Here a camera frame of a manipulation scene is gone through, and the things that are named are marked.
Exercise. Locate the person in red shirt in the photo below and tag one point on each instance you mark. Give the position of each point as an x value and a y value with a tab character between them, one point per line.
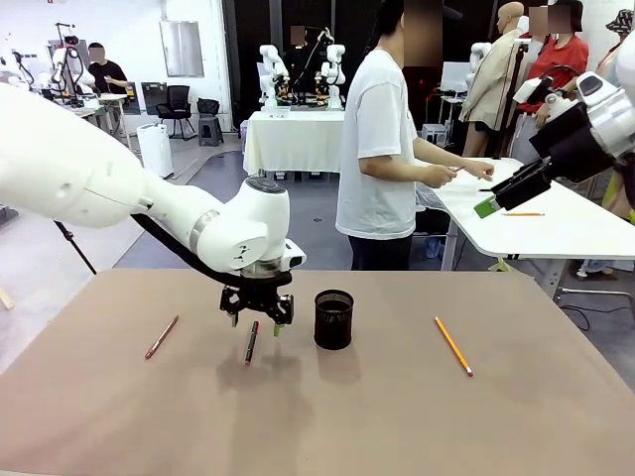
565	54

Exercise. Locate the black office chair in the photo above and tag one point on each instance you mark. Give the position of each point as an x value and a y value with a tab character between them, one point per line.
174	106

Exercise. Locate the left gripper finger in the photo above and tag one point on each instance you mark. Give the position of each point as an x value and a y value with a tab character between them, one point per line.
285	310
231	306

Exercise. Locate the mannequin in beige coat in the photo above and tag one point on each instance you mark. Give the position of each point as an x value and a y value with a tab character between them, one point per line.
496	84

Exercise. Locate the black marker with red cap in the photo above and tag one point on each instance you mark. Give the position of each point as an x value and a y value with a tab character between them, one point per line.
251	342

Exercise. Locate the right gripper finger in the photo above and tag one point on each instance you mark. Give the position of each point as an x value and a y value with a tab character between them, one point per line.
526	173
521	196

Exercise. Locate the red-brown pencil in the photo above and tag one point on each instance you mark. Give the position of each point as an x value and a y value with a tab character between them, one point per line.
162	337

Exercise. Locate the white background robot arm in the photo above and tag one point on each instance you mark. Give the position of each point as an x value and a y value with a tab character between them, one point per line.
478	59
333	74
272	74

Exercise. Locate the black tripod leg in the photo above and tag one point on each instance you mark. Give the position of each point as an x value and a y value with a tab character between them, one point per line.
77	248

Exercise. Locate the person in white T-shirt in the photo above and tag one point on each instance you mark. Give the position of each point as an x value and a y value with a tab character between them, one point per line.
377	149

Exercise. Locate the person's left hand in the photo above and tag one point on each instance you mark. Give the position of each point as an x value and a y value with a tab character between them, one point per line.
482	171

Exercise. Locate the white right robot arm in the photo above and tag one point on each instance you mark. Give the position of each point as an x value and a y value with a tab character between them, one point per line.
610	114

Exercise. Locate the white desk with metal legs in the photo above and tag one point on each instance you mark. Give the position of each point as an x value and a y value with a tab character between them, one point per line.
546	233

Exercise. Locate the seated person in black T-shirt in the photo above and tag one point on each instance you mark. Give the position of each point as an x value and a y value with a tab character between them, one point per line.
106	74

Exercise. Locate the standing person in dark clothes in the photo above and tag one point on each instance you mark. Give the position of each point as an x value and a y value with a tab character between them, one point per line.
297	49

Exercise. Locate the white background robot on stand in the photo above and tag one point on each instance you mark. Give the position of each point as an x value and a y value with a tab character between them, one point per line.
64	64

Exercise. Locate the dark leaning board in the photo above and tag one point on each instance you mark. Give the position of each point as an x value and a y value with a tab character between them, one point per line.
153	98

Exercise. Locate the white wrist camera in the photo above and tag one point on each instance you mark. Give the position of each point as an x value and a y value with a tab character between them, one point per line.
531	90
296	258

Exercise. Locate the person's right hand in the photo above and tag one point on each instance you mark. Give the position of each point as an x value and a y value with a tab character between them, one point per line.
444	176

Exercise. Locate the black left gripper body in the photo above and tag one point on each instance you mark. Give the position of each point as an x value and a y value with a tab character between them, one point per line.
255	297

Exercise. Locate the white air purifier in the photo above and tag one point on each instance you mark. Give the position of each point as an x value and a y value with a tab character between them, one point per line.
155	151

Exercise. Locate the metal wall panel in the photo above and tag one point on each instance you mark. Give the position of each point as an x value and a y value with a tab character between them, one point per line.
181	48

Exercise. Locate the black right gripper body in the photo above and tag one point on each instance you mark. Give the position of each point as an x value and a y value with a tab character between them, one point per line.
575	144

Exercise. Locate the black mesh pen holder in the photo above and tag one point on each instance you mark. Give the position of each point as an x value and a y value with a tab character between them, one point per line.
334	322

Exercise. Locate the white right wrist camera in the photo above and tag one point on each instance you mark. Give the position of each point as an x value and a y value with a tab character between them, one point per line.
531	90

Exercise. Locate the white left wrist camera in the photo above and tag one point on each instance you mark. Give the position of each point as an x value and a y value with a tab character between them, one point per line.
296	258

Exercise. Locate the figure with patterned bucket hat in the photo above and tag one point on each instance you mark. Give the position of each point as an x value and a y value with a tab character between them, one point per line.
622	30

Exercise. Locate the long yellow pencil pink eraser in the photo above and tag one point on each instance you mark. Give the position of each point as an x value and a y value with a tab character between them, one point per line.
453	346

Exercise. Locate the mannequin in dark red top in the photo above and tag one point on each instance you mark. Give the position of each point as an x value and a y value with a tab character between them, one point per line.
421	99

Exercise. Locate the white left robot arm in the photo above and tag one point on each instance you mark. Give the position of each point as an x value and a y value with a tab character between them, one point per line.
74	168

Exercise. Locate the black plastic stool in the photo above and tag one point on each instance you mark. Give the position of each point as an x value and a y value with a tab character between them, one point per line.
210	124

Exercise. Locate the table with white cloth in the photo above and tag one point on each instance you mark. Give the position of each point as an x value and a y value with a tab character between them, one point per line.
292	141

